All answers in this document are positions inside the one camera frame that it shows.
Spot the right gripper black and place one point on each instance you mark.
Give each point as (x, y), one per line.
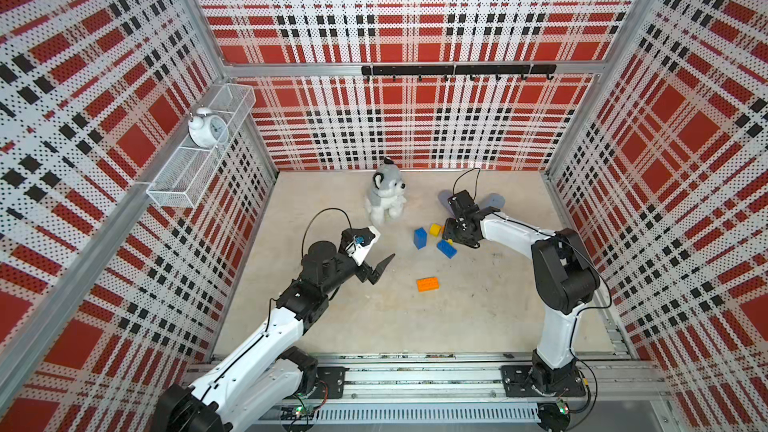
(447, 232)

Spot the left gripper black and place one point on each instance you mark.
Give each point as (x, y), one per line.
(364, 271)

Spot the long blue lego brick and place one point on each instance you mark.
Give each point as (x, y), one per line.
(447, 249)

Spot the yellow lego brick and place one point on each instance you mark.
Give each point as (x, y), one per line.
(436, 230)

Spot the blue square lego brick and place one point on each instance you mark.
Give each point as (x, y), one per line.
(420, 238)

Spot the long orange lego brick front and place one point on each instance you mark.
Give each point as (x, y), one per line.
(427, 284)

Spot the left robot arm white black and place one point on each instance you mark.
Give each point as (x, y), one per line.
(268, 367)

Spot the purple grey oval case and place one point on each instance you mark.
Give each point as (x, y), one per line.
(444, 199)

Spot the blue grey oval case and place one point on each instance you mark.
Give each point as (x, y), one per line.
(494, 200)

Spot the grey white husky plush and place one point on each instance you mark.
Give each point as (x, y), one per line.
(386, 196)

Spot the white alarm clock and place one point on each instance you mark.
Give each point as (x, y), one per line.
(207, 129)

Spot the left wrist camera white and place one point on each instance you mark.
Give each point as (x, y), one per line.
(357, 250)

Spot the black hook rail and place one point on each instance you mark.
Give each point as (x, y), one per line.
(522, 70)

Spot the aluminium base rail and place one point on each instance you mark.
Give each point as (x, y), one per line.
(602, 393)

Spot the white wire mesh shelf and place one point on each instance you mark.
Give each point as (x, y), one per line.
(185, 177)

